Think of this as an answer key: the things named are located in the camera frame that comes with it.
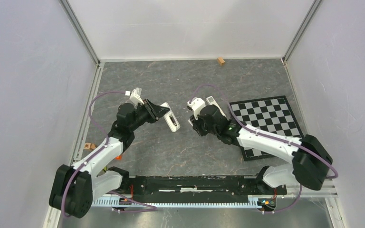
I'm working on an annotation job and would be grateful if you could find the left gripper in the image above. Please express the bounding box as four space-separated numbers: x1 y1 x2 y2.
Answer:
129 98 170 132

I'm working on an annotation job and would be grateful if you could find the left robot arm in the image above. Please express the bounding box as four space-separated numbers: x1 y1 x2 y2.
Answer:
48 99 171 218

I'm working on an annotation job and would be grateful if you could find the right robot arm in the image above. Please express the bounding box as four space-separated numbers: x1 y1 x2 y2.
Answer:
188 103 333 194

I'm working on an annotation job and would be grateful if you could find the small wooden block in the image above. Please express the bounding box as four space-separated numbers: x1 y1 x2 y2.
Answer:
217 57 226 66

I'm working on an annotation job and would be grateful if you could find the black white chessboard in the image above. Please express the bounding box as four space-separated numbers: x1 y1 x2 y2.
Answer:
229 95 307 162

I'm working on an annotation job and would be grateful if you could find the wooden letter block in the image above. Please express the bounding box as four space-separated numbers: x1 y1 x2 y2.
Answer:
84 143 92 150

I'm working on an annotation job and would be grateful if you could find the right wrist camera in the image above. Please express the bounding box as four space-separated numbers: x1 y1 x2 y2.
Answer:
187 97 206 120

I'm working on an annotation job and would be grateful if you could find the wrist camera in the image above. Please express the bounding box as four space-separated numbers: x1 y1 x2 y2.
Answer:
125 87 144 106
187 97 206 120

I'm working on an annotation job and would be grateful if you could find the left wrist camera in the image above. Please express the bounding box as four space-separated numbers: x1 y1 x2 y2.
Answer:
125 87 144 106

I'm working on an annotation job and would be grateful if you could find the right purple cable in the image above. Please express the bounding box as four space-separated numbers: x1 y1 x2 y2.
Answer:
189 84 339 215

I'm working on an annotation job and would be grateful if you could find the purple cable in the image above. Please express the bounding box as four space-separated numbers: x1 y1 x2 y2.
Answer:
189 84 339 215
61 91 158 219

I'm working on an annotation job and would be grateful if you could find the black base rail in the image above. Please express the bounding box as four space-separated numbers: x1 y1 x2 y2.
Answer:
116 175 287 203

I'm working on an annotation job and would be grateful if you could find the slotted cable duct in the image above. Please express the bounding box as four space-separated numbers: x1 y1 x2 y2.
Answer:
92 195 261 209

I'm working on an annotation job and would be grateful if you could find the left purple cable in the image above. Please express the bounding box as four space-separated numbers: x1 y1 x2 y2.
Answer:
61 91 158 219

